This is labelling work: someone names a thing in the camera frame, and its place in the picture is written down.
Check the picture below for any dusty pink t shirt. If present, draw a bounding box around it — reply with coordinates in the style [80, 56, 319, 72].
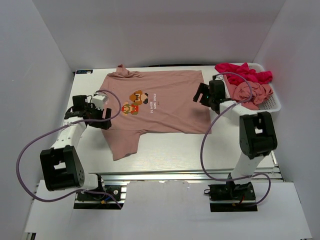
[100, 65, 211, 161]

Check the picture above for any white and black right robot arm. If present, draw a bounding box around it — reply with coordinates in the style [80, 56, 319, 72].
[193, 80, 278, 200]

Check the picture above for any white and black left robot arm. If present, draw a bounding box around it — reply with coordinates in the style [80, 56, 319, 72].
[40, 93, 112, 200]

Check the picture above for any coral pink t shirt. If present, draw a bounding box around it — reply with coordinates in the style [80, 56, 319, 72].
[226, 80, 273, 110]

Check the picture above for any magenta t shirt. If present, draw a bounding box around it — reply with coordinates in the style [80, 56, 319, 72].
[215, 62, 273, 85]

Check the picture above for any black xdof label sticker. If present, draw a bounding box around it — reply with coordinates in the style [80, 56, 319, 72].
[75, 69, 93, 75]

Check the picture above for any white perforated plastic basket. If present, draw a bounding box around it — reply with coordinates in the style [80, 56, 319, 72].
[222, 63, 281, 112]

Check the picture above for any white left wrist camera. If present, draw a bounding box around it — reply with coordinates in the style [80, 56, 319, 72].
[90, 92, 109, 111]

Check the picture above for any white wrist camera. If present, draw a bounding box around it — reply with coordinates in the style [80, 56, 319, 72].
[212, 74, 225, 81]
[90, 92, 109, 111]

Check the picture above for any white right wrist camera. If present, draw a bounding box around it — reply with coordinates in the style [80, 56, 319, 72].
[212, 74, 225, 81]

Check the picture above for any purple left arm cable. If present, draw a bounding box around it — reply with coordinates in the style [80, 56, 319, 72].
[16, 89, 123, 210]

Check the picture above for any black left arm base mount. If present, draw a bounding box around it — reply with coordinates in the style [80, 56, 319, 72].
[73, 184, 127, 210]

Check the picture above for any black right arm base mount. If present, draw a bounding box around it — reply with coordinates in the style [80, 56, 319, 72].
[203, 182, 258, 213]

